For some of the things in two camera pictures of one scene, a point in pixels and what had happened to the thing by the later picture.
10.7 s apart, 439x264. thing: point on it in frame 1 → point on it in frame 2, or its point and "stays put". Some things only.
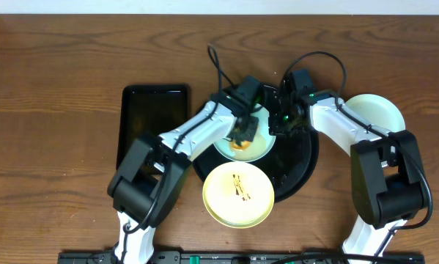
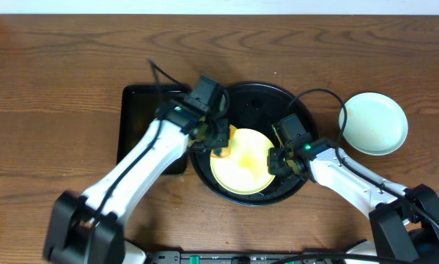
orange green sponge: x=245 y=144 → x=224 y=152
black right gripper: x=277 y=127 → x=275 y=167
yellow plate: x=238 y=194 → x=245 y=170
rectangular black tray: x=148 y=111 stays put
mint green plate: x=378 y=111 stays put
